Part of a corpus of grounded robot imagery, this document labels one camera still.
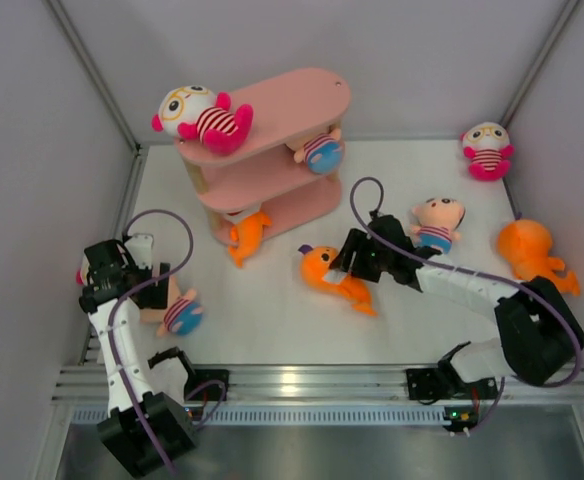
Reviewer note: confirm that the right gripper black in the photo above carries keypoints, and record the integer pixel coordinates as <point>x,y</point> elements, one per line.
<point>355,242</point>

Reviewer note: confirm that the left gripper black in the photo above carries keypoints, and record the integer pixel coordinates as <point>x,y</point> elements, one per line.
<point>154,296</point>

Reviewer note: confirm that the boy plush blue pants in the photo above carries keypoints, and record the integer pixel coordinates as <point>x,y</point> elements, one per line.
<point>321,152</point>
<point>182,315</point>
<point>437,223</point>

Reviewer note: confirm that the orange fish plush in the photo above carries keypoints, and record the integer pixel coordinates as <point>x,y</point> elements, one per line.
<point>526,246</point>
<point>316,273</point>
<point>246,233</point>

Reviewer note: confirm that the white pink plush with glasses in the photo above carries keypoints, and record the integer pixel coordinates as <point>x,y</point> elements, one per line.
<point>79,277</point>
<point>487,147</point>
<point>194,112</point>

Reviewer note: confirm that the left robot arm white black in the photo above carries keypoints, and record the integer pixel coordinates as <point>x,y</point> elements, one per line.
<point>122,290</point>

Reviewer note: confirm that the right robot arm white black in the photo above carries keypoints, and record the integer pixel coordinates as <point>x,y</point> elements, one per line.
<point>537,332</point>

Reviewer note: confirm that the pink three-tier wooden shelf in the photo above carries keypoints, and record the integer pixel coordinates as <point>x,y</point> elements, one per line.
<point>263,172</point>

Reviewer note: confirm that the left controller board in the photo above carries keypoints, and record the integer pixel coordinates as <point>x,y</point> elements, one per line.
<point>196,413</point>

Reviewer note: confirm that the controller board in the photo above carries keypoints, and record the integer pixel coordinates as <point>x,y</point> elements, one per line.
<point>460,420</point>
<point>196,413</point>

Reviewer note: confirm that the right controller board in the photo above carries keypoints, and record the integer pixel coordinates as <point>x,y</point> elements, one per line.
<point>460,420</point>

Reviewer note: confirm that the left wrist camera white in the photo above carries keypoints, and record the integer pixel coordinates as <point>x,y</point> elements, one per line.
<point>139,248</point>

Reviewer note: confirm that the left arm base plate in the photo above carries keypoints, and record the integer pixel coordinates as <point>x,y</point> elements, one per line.
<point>207,385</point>

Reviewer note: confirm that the aluminium rail front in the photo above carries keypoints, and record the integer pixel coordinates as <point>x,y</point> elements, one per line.
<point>343,383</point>

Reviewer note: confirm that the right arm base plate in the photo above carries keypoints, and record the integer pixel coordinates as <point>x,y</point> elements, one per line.
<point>430,385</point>

